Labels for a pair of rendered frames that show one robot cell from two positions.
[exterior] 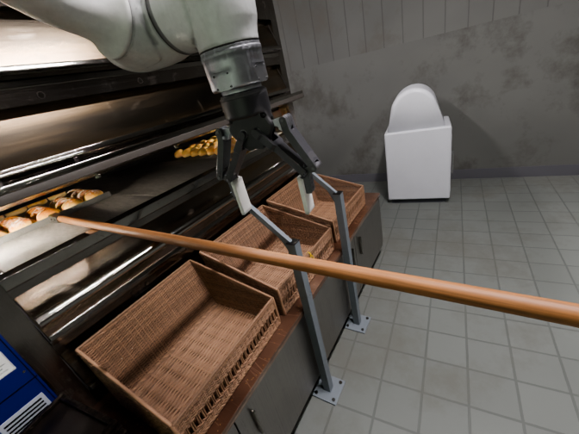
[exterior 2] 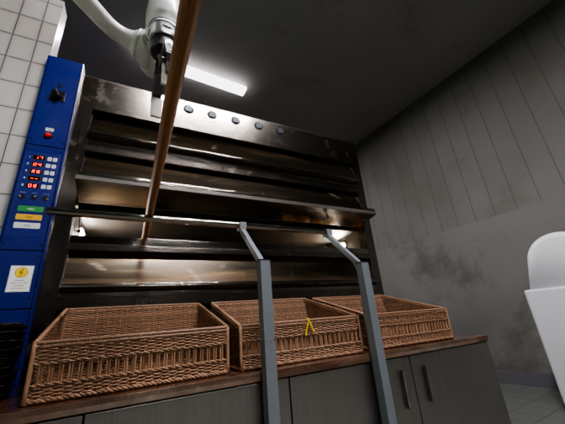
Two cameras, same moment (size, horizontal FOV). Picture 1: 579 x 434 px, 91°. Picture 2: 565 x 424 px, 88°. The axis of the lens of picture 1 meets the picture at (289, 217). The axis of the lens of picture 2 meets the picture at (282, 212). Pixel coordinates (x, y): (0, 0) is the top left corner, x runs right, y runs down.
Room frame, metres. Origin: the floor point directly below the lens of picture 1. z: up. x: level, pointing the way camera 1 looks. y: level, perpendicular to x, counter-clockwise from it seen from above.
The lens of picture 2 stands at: (0.04, -0.53, 0.73)
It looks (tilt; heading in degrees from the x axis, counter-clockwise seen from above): 20 degrees up; 25
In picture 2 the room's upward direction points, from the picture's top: 5 degrees counter-clockwise
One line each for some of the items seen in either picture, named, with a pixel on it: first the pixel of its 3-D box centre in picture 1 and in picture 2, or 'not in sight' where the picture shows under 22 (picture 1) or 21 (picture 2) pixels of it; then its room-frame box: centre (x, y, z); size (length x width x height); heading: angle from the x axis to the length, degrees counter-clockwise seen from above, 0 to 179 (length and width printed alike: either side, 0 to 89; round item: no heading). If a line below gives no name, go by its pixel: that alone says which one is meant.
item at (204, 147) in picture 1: (221, 143); not in sight; (2.23, 0.37, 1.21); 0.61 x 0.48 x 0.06; 53
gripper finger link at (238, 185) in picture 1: (241, 195); (155, 108); (0.53, 0.08, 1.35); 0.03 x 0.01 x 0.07; 150
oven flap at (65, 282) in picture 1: (218, 200); (254, 270); (1.50, 0.36, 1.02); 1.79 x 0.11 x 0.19; 143
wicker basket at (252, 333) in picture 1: (189, 334); (139, 337); (0.87, 0.50, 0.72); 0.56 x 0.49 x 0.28; 144
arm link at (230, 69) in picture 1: (236, 71); (164, 39); (0.49, 0.03, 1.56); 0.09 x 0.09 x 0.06
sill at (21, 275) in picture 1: (207, 176); (251, 247); (1.52, 0.38, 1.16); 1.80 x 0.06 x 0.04; 143
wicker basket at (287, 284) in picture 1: (271, 250); (280, 325); (1.35, 0.14, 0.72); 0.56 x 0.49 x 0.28; 142
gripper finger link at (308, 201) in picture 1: (306, 192); (167, 75); (0.46, -0.04, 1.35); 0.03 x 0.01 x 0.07; 150
